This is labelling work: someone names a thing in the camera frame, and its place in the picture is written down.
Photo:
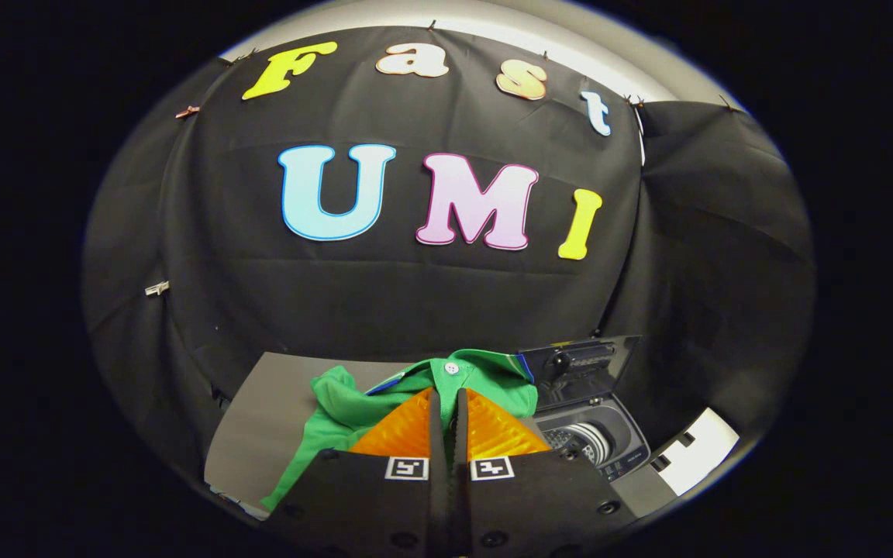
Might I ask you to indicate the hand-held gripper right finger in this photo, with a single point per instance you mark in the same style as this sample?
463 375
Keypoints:
460 434

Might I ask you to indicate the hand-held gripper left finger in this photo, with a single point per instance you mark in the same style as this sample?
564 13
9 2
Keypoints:
437 434

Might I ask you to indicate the green polo shirt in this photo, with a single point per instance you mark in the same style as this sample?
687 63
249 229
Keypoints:
338 411

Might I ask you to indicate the dark washing machine lid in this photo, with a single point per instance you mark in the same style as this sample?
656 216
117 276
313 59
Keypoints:
594 372

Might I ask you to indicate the grey washing machine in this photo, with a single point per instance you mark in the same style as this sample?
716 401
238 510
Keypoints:
617 442

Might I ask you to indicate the black backdrop cloth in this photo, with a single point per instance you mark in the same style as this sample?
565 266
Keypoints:
415 302

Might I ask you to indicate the white panel with black marks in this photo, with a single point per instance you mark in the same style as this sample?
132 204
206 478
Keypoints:
706 449

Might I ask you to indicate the silver clip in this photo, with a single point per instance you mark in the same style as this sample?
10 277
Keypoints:
156 289

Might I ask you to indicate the copper clip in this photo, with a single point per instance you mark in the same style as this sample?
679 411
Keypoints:
187 111

